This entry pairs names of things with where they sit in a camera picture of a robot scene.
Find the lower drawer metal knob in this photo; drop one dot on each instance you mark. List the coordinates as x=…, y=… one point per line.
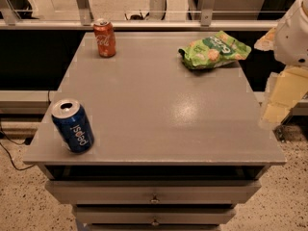
x=155, y=222

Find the green rice chip bag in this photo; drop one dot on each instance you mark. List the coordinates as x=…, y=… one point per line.
x=213, y=51

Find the top drawer metal knob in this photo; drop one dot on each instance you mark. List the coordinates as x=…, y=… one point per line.
x=154, y=199

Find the top grey drawer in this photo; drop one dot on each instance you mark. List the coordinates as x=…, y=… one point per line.
x=204, y=192

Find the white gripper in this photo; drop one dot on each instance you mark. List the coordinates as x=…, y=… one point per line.
x=293, y=38

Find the lower grey drawer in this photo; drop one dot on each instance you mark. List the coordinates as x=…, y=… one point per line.
x=144, y=215

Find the drawer metal knob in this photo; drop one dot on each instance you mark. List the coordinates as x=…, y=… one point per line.
x=155, y=222
x=154, y=199

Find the orange coca cola can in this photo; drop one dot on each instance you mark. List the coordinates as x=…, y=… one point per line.
x=105, y=38

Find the blue pepsi can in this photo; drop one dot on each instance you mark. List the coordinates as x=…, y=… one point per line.
x=72, y=122

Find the grey drawer cabinet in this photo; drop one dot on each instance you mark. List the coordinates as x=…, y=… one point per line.
x=155, y=121

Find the metal railing frame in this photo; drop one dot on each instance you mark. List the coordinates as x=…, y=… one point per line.
x=144, y=15

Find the grey drawer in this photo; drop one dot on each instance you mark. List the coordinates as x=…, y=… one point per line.
x=144, y=215
x=204, y=192

